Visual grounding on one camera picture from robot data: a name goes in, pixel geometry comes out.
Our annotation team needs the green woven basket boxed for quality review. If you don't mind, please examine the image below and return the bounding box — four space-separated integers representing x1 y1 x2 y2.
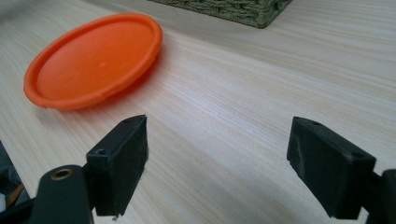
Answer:
148 0 293 30

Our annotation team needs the orange plastic plate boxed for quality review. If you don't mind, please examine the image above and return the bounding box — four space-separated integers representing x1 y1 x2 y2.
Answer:
23 12 163 111

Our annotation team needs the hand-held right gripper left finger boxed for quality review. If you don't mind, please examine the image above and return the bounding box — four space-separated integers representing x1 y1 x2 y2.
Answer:
85 114 149 217

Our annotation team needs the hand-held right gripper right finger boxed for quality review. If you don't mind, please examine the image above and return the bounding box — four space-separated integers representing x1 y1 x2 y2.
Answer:
286 116 377 220

